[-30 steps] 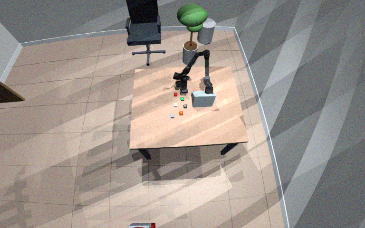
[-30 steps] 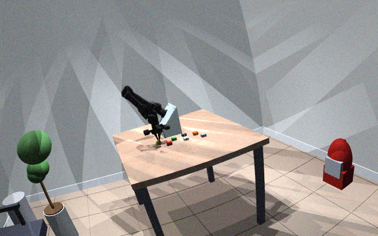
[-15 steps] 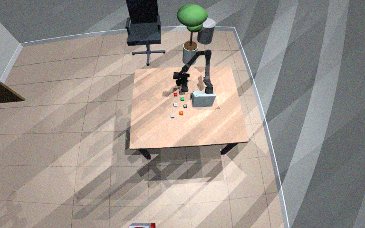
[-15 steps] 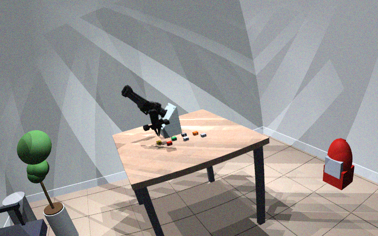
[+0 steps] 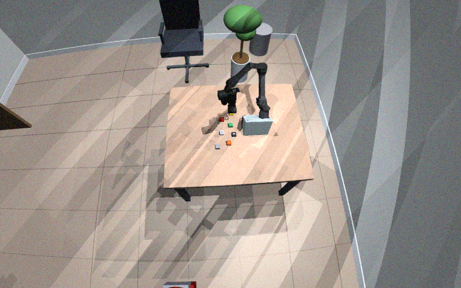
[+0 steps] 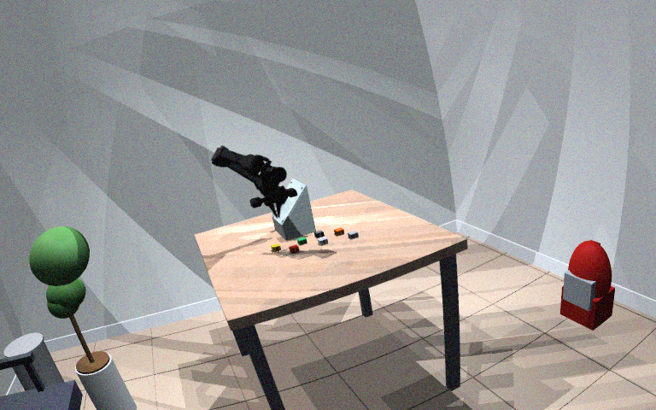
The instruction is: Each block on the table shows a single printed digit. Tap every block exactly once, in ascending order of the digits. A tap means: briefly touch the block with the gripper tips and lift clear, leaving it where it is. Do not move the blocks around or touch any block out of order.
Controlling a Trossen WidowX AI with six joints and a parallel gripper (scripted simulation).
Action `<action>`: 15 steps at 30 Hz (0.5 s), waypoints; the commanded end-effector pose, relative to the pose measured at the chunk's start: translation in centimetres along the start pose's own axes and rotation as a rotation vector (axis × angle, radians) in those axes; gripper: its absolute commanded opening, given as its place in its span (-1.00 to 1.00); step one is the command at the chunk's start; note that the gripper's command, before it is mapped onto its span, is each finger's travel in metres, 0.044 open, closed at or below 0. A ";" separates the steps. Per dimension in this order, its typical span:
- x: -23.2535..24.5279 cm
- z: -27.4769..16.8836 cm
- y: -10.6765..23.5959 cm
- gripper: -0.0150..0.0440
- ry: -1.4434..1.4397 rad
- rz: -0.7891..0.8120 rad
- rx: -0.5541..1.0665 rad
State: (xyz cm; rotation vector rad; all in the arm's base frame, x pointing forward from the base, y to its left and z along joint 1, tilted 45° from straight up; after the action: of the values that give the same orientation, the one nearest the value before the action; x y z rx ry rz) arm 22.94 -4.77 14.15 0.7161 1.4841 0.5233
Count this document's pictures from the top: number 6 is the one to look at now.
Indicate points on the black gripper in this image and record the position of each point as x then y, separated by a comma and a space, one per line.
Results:
256, 202

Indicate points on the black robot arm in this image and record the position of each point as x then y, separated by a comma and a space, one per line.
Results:
249, 167

